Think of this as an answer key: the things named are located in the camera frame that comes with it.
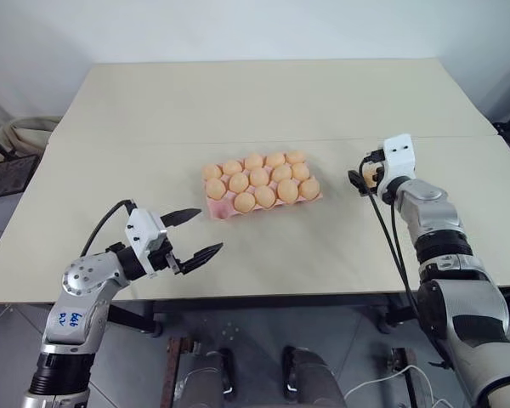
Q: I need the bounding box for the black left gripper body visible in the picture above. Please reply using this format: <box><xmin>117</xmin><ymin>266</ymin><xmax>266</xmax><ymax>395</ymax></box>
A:
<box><xmin>148</xmin><ymin>241</ymin><xmax>186</xmax><ymax>278</ymax></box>

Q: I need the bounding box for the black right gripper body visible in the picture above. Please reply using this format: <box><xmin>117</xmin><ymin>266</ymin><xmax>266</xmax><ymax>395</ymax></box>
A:
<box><xmin>359</xmin><ymin>147</ymin><xmax>387</xmax><ymax>171</ymax></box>

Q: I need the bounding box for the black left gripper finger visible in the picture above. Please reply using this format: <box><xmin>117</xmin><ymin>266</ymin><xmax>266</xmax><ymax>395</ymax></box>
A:
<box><xmin>179</xmin><ymin>242</ymin><xmax>224</xmax><ymax>276</ymax></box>
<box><xmin>159</xmin><ymin>207</ymin><xmax>204</xmax><ymax>229</ymax></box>

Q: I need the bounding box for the pink egg carton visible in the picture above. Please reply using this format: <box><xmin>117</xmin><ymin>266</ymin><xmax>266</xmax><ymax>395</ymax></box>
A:
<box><xmin>203</xmin><ymin>157</ymin><xmax>325</xmax><ymax>221</ymax></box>

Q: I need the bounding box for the black table leg with caster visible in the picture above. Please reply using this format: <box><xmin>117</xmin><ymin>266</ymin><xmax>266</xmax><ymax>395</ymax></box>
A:
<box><xmin>106</xmin><ymin>300</ymin><xmax>163</xmax><ymax>339</ymax></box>
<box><xmin>365</xmin><ymin>297</ymin><xmax>420</xmax><ymax>335</ymax></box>

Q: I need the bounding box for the black mesh panel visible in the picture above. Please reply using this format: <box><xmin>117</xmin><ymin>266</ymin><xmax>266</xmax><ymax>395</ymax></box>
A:
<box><xmin>0</xmin><ymin>152</ymin><xmax>42</xmax><ymax>201</ymax></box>

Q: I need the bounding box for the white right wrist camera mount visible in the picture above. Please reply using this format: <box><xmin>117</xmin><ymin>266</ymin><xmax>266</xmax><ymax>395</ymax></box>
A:
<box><xmin>377</xmin><ymin>133</ymin><xmax>417</xmax><ymax>201</ymax></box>

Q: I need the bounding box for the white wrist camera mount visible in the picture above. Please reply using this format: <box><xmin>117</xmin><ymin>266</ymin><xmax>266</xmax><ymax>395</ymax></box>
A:
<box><xmin>377</xmin><ymin>133</ymin><xmax>417</xmax><ymax>201</ymax></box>
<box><xmin>124</xmin><ymin>207</ymin><xmax>167</xmax><ymax>280</ymax></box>

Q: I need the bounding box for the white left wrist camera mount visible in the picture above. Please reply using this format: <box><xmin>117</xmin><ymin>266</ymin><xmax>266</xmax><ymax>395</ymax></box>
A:
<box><xmin>124</xmin><ymin>207</ymin><xmax>167</xmax><ymax>280</ymax></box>

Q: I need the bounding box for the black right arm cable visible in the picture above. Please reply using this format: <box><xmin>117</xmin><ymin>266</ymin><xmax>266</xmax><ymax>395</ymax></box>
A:
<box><xmin>389</xmin><ymin>199</ymin><xmax>422</xmax><ymax>315</ymax></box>
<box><xmin>367</xmin><ymin>190</ymin><xmax>428</xmax><ymax>341</ymax></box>

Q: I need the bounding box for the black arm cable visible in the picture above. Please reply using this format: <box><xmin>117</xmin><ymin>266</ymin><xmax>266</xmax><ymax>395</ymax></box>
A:
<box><xmin>389</xmin><ymin>199</ymin><xmax>422</xmax><ymax>315</ymax></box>
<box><xmin>367</xmin><ymin>190</ymin><xmax>428</xmax><ymax>341</ymax></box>
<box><xmin>79</xmin><ymin>197</ymin><xmax>137</xmax><ymax>258</ymax></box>

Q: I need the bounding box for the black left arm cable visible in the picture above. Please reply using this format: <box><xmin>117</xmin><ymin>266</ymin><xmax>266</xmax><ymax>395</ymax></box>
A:
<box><xmin>79</xmin><ymin>197</ymin><xmax>137</xmax><ymax>258</ymax></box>

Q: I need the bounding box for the rusty metal post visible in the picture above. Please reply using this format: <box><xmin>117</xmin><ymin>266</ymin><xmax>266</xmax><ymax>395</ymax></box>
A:
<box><xmin>389</xmin><ymin>346</ymin><xmax>424</xmax><ymax>408</ymax></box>
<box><xmin>164</xmin><ymin>335</ymin><xmax>197</xmax><ymax>408</ymax></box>

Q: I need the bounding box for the white floor cable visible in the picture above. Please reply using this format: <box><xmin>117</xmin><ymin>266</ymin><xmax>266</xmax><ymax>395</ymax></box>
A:
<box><xmin>346</xmin><ymin>363</ymin><xmax>454</xmax><ymax>408</ymax></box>

